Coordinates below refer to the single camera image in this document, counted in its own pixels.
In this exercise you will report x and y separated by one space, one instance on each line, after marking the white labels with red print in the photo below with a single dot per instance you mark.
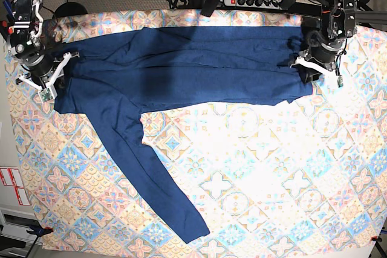
11 177

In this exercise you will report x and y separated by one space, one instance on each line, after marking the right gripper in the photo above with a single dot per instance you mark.
40 68

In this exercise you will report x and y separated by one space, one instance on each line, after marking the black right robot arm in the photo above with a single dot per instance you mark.
27 41

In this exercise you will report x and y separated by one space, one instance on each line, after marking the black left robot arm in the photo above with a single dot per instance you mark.
337 21

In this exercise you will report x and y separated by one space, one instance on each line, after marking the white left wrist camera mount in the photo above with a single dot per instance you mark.
332 78

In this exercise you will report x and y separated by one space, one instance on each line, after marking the red clamp at left edge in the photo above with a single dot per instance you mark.
8 32

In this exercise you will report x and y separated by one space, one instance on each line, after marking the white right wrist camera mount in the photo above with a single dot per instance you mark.
47 91

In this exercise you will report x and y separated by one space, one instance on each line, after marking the blue long-sleeve T-shirt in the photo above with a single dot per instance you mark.
118 77

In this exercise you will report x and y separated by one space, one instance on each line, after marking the patterned tile tablecloth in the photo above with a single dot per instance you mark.
291 180

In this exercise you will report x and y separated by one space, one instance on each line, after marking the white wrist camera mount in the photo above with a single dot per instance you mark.
47 91
332 78

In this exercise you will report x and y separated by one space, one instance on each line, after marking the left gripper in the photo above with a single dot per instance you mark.
322 52

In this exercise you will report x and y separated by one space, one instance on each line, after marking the orange clamp lower right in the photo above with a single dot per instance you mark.
376 239

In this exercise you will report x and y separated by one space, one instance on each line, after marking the white power strip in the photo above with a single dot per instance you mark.
263 4

